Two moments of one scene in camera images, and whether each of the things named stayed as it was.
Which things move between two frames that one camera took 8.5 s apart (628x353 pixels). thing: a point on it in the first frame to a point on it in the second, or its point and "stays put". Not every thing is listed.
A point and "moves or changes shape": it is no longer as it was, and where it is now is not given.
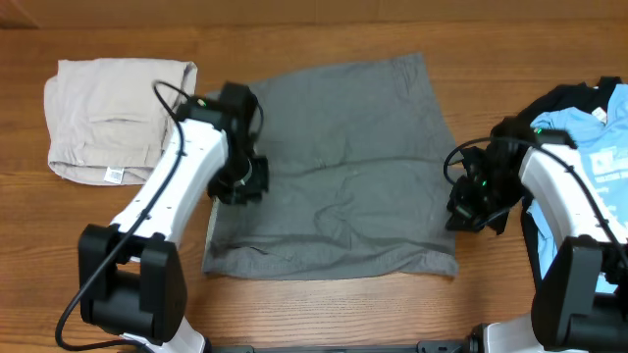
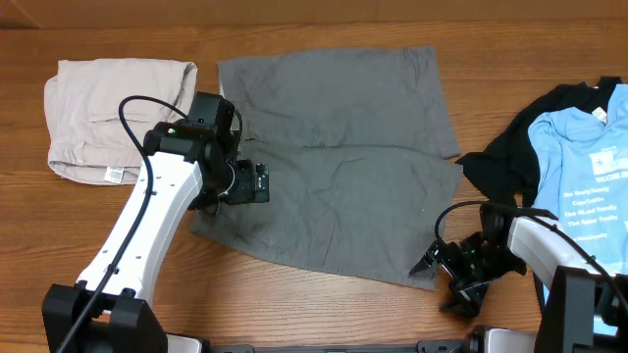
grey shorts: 358,181 moves or changes shape
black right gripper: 465,212 to 446,256
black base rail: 432,346 stays put
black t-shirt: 505,147 stays put
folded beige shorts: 105,122 stays put
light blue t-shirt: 601,139 stays put
